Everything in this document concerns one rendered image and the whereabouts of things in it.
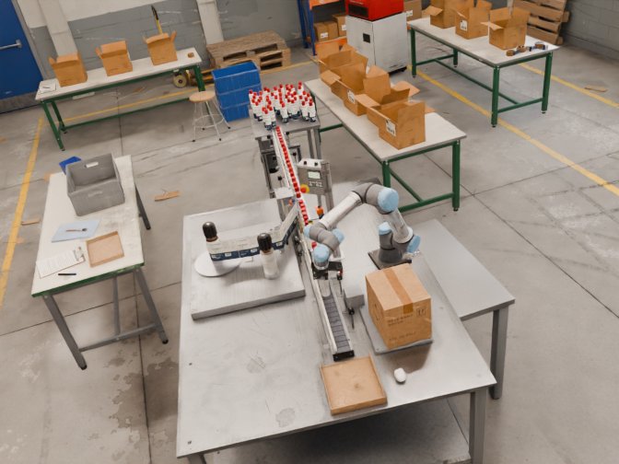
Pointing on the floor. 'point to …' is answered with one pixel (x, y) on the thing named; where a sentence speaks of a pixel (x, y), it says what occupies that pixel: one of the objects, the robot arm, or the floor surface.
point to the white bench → (129, 237)
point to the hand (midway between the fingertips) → (325, 277)
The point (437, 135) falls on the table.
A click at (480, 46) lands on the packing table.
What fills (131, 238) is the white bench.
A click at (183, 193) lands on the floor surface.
